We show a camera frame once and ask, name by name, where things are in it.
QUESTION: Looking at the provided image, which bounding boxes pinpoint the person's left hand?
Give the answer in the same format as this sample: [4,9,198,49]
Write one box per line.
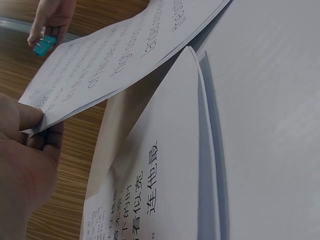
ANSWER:
[0,93,65,240]

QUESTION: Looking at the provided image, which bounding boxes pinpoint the person's right hand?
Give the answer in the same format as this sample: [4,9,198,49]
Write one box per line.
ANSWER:
[26,0,76,48]

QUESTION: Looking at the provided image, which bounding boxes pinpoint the paper stack with latin print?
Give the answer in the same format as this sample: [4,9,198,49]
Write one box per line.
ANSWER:
[18,0,233,136]

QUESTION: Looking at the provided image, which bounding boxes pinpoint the teal binder clip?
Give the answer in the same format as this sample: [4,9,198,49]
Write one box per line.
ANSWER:
[32,26,57,58]

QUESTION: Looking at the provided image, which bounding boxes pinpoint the paper stack with chinese print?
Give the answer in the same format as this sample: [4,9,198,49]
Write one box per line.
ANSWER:
[80,45,227,240]

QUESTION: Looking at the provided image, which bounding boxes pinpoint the stack of blank white paper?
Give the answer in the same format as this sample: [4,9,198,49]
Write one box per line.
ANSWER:
[194,0,320,240]

